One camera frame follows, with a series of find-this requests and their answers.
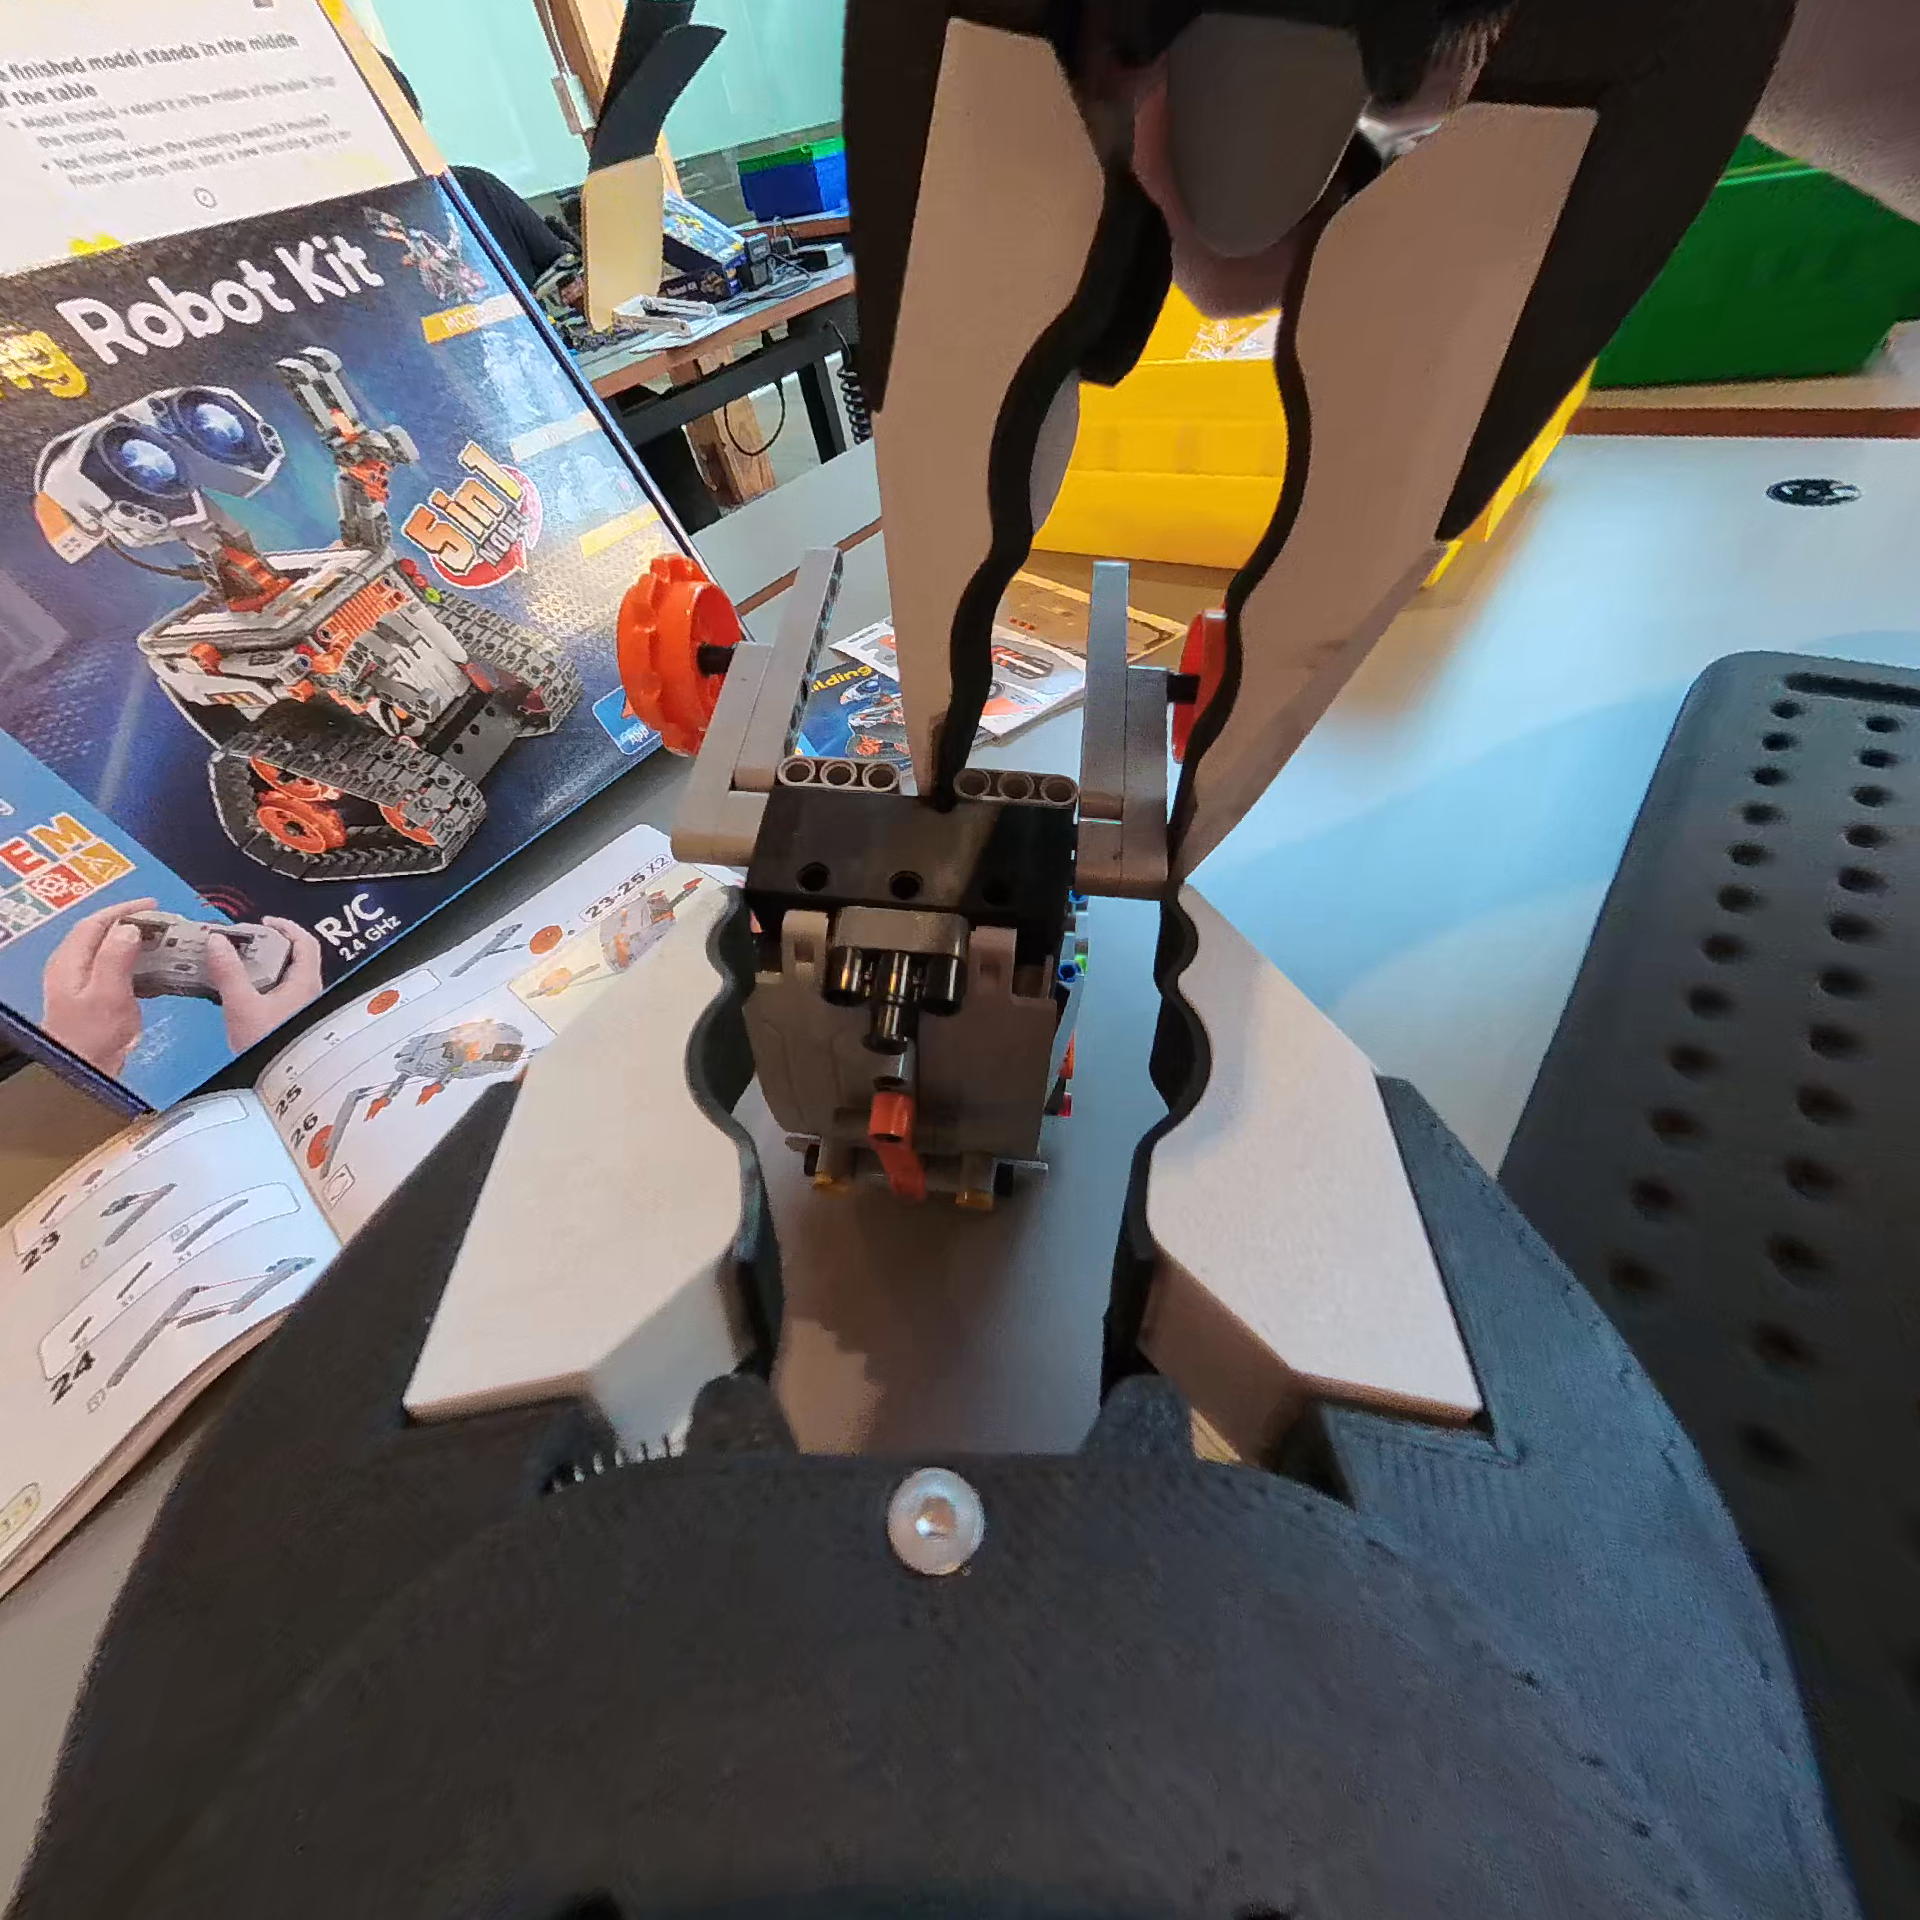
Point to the white task sheet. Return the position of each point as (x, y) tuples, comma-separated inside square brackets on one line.
[(182, 120)]

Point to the grey orange building-block robot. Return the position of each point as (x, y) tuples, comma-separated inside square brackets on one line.
[(900, 855)]

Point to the blue toy kit box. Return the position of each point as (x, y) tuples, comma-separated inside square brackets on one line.
[(300, 600)]

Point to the person's right forearm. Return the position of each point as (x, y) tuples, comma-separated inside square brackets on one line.
[(1862, 136)]

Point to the black desk grommet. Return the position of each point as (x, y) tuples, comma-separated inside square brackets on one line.
[(1814, 492)]

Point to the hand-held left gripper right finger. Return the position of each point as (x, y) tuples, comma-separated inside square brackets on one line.
[(1305, 1231)]

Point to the wooden background table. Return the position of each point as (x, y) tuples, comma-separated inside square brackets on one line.
[(704, 345)]

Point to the white instruction booklet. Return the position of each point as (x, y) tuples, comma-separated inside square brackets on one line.
[(150, 1276)]

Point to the small printed booklet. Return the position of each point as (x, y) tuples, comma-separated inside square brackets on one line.
[(855, 721)]

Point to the blue plastic bin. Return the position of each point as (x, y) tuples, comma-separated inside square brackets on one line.
[(787, 188)]

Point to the green plastic board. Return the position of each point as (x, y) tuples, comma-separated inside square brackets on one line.
[(1770, 284)]

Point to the black perforated chair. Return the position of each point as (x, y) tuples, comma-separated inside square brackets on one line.
[(1723, 1050)]

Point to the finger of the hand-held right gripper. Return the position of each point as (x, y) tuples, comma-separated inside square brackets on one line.
[(974, 300), (1424, 376)]

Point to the yellow plastic bin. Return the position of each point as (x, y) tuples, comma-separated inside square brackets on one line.
[(1171, 450)]

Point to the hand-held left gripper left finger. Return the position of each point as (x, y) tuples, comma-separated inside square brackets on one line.
[(586, 1200)]

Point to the person's right hand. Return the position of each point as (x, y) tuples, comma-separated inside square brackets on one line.
[(1224, 289)]

